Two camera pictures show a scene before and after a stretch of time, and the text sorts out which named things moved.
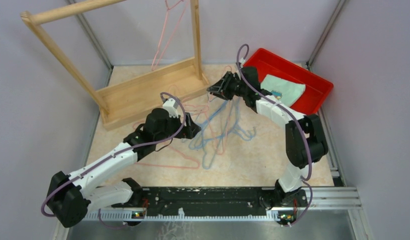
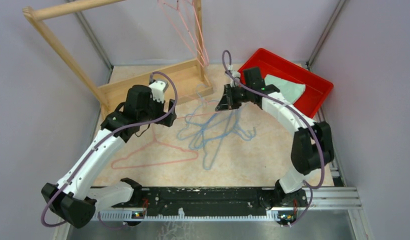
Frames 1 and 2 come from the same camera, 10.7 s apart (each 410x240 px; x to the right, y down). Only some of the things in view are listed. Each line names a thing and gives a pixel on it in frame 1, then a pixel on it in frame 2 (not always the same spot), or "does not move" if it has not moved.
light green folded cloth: x=289 y=92 does not move
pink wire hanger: x=153 y=67 to x=185 y=19
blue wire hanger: x=237 y=130 does not move
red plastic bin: x=316 y=88 does not move
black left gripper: x=188 y=131 to x=162 y=114
